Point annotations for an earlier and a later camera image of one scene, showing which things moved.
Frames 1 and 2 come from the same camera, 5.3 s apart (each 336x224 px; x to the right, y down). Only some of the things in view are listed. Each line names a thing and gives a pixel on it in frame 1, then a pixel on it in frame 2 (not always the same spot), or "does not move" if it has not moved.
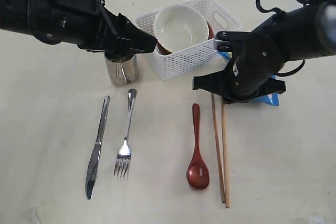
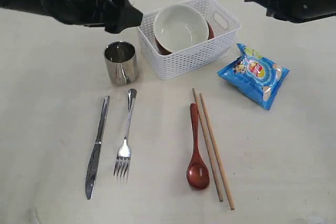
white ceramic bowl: [179, 26] does not move
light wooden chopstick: [226, 180] → [225, 187]
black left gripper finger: [130, 39] → [121, 14]
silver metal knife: [93, 167] does not move
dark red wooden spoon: [197, 173] does not move
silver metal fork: [125, 151] does not move
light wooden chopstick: [220, 179] → [210, 158]
